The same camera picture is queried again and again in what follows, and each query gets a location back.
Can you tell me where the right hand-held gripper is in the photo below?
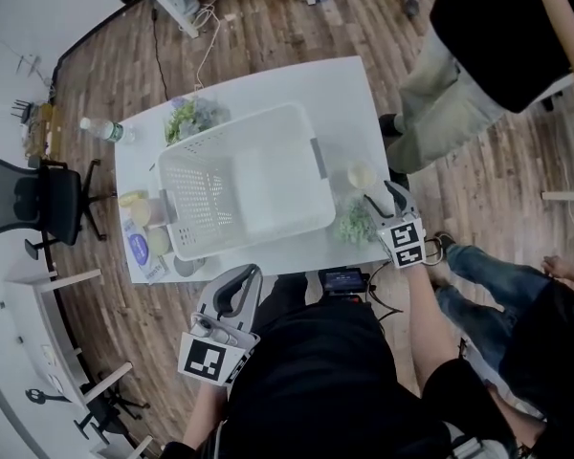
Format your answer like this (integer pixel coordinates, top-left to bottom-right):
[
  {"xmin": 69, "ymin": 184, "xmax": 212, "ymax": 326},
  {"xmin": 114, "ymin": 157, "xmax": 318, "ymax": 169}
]
[{"xmin": 363, "ymin": 180, "xmax": 427, "ymax": 270}]

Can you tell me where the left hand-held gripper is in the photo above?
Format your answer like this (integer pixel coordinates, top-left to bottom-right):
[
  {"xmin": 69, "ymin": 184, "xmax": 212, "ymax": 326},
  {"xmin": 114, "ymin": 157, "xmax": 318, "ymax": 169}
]
[{"xmin": 177, "ymin": 264, "xmax": 264, "ymax": 389}]

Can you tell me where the grey cup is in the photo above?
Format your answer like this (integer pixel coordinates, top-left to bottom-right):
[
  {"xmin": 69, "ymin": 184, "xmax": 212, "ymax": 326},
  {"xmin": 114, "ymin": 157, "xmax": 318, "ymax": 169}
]
[{"xmin": 172, "ymin": 254, "xmax": 207, "ymax": 279}]

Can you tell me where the pale yellow cup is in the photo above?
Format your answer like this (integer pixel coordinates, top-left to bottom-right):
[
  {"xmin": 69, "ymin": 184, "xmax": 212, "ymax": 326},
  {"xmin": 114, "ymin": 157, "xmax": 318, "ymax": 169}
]
[{"xmin": 145, "ymin": 226, "xmax": 172, "ymax": 256}]

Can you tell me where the white plastic basket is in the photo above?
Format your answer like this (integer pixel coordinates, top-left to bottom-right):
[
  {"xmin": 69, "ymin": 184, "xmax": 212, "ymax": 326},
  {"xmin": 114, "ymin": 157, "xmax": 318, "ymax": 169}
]
[{"xmin": 157, "ymin": 102, "xmax": 337, "ymax": 262}]

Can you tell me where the clear cup with cream base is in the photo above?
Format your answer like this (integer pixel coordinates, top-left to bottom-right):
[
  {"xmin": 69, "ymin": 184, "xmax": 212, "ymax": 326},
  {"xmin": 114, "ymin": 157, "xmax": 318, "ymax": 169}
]
[{"xmin": 130, "ymin": 198, "xmax": 168, "ymax": 227}]

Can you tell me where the person's right forearm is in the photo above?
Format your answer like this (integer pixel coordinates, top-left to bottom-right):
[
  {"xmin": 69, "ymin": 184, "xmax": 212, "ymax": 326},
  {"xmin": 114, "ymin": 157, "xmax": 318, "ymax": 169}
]
[{"xmin": 404, "ymin": 261, "xmax": 454, "ymax": 387}]

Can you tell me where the person's left forearm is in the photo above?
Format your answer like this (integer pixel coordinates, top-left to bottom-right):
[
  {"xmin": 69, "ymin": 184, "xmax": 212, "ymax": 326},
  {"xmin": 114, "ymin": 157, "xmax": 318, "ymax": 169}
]
[{"xmin": 181, "ymin": 383, "xmax": 232, "ymax": 448}]

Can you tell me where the small green artificial plant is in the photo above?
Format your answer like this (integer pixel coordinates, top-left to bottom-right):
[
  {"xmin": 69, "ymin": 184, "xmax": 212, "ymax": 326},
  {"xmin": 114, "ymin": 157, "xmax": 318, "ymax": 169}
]
[{"xmin": 333, "ymin": 195, "xmax": 383, "ymax": 247}]

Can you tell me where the black device with screen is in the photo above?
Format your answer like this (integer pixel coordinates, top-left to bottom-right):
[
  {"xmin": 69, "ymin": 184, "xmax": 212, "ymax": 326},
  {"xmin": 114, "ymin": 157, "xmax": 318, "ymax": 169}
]
[{"xmin": 318, "ymin": 267, "xmax": 372, "ymax": 300}]

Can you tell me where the white packet with purple label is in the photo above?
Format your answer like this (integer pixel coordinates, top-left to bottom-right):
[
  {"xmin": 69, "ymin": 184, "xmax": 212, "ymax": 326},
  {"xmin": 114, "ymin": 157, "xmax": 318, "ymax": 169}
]
[{"xmin": 121, "ymin": 208, "xmax": 168, "ymax": 284}]

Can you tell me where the person's black clothing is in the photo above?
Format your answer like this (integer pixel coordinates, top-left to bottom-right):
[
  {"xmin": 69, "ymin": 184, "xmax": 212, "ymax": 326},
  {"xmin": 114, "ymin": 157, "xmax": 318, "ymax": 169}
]
[{"xmin": 162, "ymin": 273, "xmax": 513, "ymax": 459}]

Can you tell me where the white table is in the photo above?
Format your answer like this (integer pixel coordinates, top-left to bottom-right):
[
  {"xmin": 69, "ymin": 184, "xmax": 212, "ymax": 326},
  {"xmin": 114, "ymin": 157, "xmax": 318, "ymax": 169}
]
[{"xmin": 113, "ymin": 55, "xmax": 393, "ymax": 285}]

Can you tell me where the yellow sponge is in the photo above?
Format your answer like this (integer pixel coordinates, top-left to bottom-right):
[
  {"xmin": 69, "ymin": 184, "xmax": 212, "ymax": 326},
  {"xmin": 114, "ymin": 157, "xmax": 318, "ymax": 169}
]
[{"xmin": 118, "ymin": 188, "xmax": 147, "ymax": 208}]

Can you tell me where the black chair base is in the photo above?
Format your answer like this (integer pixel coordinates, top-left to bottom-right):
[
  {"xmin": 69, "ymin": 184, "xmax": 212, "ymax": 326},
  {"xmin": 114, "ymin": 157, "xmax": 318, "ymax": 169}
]
[{"xmin": 74, "ymin": 369, "xmax": 150, "ymax": 445}]

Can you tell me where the white desk with wooden legs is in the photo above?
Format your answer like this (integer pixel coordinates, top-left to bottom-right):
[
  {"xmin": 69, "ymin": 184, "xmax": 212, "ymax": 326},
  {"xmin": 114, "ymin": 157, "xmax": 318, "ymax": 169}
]
[{"xmin": 3, "ymin": 268, "xmax": 154, "ymax": 459}]

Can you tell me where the artificial plant with pale flowers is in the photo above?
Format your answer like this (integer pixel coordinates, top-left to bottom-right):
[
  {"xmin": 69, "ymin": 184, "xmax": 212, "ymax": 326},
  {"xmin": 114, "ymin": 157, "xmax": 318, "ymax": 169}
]
[{"xmin": 164, "ymin": 96, "xmax": 232, "ymax": 146}]

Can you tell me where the clear plastic water bottle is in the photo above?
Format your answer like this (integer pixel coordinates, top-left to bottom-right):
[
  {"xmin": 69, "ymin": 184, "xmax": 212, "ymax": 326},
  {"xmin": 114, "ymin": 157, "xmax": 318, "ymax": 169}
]
[{"xmin": 79, "ymin": 117, "xmax": 137, "ymax": 145}]

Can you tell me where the black mesh office chair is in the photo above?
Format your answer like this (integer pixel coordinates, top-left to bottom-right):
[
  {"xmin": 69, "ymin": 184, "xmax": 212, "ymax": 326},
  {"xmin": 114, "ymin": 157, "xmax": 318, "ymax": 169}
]
[{"xmin": 0, "ymin": 157, "xmax": 117, "ymax": 261}]

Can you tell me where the cardboard box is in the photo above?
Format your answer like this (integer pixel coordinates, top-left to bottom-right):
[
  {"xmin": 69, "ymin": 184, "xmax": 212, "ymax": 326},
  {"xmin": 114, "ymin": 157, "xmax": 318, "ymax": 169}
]
[{"xmin": 22, "ymin": 103, "xmax": 63, "ymax": 158}]

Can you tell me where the black router with antennas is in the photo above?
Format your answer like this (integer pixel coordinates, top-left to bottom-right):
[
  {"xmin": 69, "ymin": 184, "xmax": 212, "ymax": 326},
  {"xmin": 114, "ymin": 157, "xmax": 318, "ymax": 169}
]
[{"xmin": 11, "ymin": 98, "xmax": 35, "ymax": 124}]

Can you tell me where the black device cable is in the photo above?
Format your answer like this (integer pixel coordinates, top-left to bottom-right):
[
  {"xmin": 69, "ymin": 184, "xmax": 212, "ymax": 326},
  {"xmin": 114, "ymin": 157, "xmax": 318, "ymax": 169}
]
[{"xmin": 363, "ymin": 259, "xmax": 406, "ymax": 322}]

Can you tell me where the white cable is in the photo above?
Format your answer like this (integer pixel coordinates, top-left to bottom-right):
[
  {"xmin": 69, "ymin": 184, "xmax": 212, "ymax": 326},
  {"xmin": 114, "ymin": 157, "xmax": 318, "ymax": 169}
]
[{"xmin": 189, "ymin": 0, "xmax": 227, "ymax": 96}]

